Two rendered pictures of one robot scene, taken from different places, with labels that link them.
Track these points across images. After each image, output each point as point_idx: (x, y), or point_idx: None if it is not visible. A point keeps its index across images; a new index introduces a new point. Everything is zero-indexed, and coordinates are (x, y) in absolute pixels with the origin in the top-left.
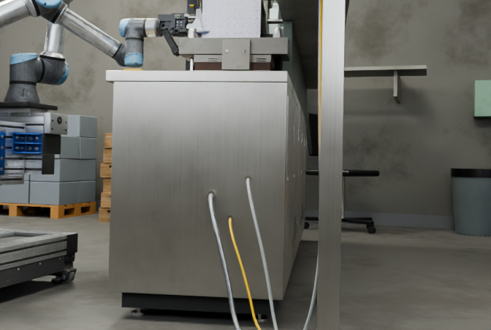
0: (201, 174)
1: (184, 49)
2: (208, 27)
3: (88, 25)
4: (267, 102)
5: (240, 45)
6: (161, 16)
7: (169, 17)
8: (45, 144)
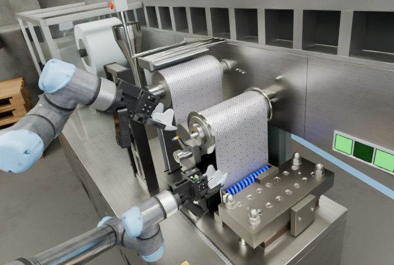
0: None
1: (258, 241)
2: (224, 170)
3: (77, 255)
4: (334, 241)
5: (308, 207)
6: (178, 189)
7: (187, 186)
8: None
